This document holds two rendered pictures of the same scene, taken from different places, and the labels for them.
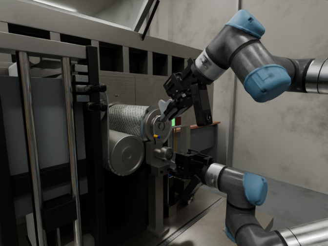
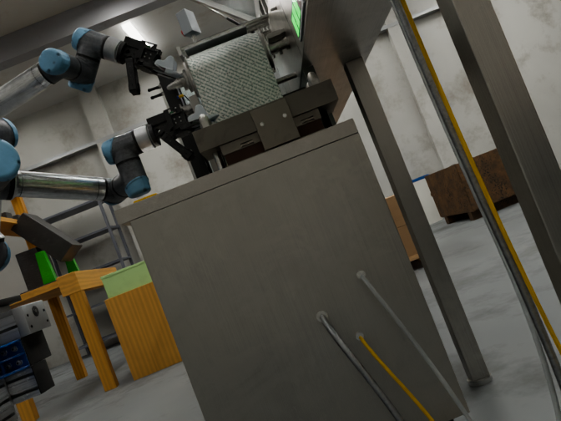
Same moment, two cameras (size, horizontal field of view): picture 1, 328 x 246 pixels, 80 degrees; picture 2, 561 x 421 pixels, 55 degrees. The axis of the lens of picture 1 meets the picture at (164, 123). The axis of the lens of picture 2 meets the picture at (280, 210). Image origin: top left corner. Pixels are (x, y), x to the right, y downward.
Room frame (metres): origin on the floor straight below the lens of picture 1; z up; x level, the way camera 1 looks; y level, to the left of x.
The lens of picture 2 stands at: (1.92, -1.10, 0.69)
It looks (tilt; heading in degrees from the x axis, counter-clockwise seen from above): 2 degrees up; 135
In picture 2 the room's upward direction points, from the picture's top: 21 degrees counter-clockwise
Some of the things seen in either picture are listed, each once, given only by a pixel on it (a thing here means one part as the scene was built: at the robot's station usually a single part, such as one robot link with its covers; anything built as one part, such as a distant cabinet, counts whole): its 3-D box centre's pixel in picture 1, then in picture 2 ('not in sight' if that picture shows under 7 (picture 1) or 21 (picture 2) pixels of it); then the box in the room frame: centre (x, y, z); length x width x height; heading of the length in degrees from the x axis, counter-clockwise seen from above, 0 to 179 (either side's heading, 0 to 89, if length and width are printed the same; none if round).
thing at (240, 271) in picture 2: not in sight; (295, 285); (0.02, 0.72, 0.43); 2.52 x 0.64 x 0.86; 135
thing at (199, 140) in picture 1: (175, 148); not in sight; (3.23, -0.19, 0.43); 1.54 x 0.79 x 0.86; 134
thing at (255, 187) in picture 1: (242, 186); (122, 149); (0.50, -0.21, 1.11); 0.11 x 0.08 x 0.09; 45
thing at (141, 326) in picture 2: not in sight; (84, 261); (-3.23, 1.27, 1.14); 1.76 x 1.57 x 2.27; 139
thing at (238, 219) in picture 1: (241, 222); (132, 180); (0.48, -0.21, 1.01); 0.11 x 0.08 x 0.11; 178
